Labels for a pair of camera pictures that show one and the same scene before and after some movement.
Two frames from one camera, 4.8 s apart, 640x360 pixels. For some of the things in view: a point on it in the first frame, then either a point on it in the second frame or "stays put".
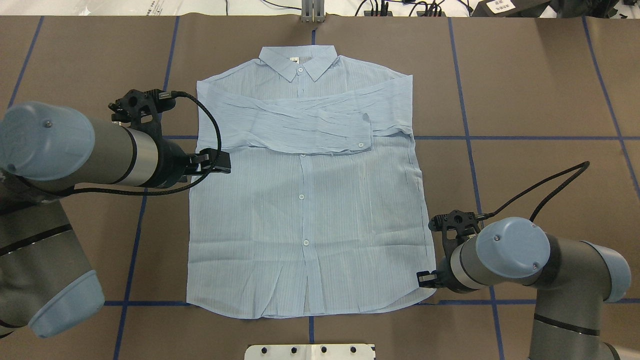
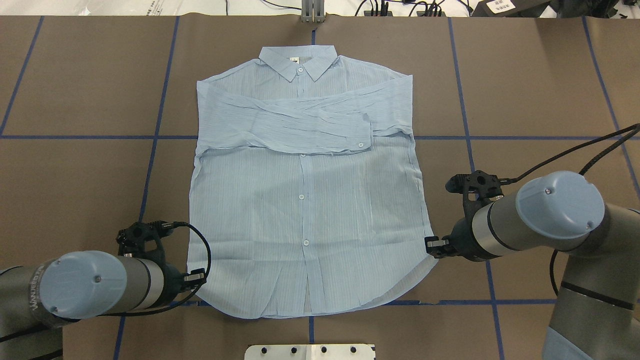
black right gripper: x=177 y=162 → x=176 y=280
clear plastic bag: x=130 y=7 stays put
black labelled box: x=510 y=8 stays put
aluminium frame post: x=313 y=11 stays put
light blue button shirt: x=321 y=211 stays put
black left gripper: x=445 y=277 → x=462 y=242
